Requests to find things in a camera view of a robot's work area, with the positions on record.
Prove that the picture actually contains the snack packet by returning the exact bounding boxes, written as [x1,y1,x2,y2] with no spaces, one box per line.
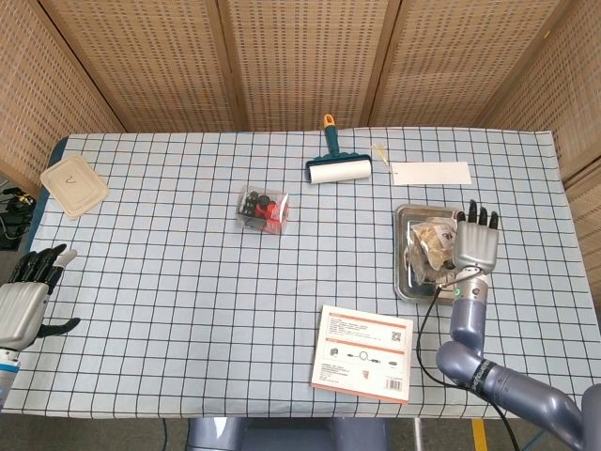
[405,219,459,286]

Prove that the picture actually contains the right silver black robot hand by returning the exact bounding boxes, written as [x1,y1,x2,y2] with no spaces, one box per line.
[439,199,501,274]

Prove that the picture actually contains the clear box of black-red pieces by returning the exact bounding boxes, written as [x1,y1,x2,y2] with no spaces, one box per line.
[235,183,291,236]

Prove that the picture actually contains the stainless steel tray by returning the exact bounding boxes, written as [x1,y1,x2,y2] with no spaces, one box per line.
[392,203,475,305]

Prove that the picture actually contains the orange white product box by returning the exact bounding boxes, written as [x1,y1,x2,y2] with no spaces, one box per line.
[309,304,415,405]

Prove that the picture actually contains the black equipment with cables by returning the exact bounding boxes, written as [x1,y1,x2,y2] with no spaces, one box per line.
[0,186,38,251]

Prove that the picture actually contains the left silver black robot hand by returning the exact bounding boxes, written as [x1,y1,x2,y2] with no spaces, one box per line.
[0,243,82,351]

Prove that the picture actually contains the blue checked tablecloth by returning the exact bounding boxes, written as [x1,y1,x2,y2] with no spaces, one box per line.
[4,126,593,419]

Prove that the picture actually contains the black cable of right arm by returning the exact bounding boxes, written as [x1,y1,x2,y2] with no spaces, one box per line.
[413,267,522,451]

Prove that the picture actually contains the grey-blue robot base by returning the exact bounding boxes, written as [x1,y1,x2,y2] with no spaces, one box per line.
[186,415,392,451]

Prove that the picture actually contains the small yellowish plastic tag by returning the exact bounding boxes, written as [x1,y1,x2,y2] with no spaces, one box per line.
[372,143,393,169]

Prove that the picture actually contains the teal lint roller orange handle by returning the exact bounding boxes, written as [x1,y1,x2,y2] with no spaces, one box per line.
[304,113,374,185]

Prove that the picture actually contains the woven bamboo folding screen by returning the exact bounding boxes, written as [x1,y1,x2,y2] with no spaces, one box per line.
[0,0,601,302]

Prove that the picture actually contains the white paper card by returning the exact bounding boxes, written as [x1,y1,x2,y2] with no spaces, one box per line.
[391,161,472,187]

